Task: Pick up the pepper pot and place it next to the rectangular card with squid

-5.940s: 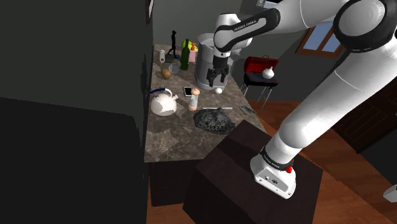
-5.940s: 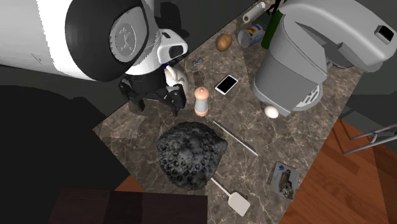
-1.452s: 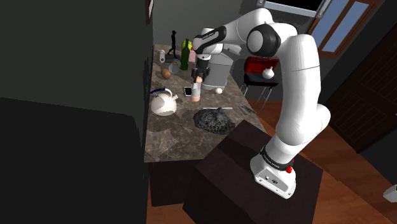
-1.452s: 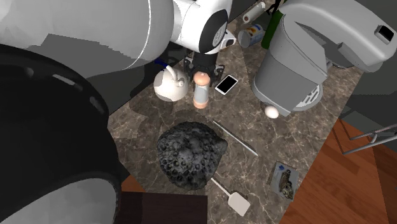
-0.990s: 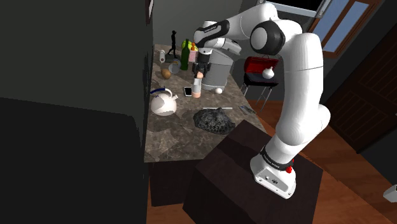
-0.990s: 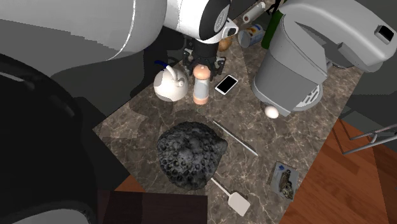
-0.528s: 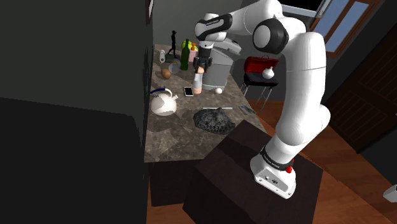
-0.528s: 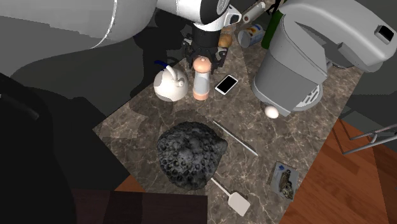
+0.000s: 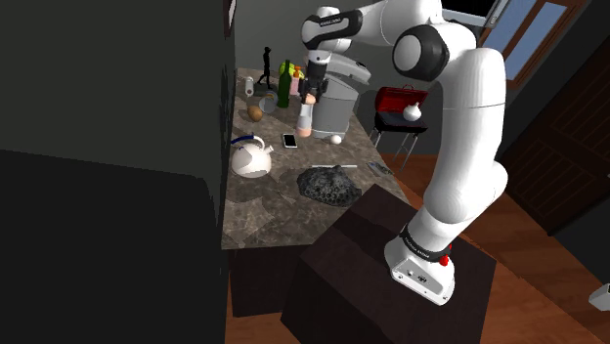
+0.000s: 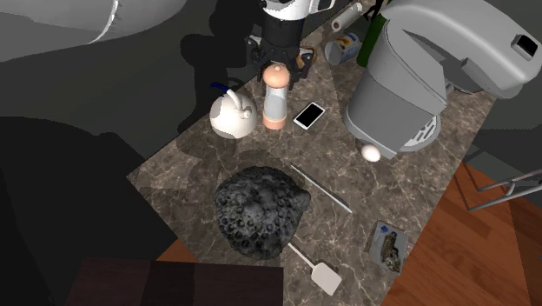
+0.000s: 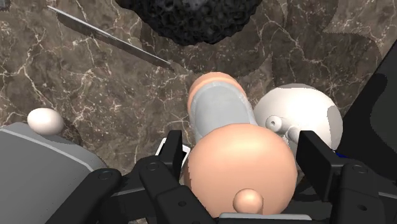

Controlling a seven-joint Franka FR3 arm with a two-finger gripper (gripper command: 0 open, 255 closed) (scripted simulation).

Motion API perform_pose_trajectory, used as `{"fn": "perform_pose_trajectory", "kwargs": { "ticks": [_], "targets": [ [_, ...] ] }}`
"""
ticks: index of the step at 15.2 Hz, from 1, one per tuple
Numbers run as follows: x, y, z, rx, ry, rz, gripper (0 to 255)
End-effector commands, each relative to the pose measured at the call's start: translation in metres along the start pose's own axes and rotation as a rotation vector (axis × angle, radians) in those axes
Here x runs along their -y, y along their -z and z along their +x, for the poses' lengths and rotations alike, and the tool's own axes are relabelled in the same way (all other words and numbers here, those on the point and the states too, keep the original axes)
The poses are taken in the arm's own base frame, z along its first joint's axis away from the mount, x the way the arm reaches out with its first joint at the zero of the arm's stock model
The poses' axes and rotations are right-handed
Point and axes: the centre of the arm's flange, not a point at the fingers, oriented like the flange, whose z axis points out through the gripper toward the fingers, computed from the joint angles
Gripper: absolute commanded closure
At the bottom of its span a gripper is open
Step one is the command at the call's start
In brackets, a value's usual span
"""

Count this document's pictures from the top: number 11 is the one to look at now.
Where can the black porous round thing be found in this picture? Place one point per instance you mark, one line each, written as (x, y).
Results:
(192, 21)

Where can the peach and grey round figure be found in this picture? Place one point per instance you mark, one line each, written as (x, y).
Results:
(242, 161)

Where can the small white flat thing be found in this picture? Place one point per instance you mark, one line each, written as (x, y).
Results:
(187, 154)

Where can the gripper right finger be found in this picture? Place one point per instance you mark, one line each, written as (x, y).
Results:
(350, 192)

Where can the white egg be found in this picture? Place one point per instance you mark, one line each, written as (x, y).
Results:
(45, 121)

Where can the white round teapot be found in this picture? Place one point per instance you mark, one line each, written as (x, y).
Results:
(300, 104)

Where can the grey rounded appliance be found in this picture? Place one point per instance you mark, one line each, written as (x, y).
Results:
(34, 173)

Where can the silver kitchen knife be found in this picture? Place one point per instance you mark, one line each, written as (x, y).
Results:
(105, 37)

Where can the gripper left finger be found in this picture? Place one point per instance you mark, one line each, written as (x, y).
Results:
(161, 192)

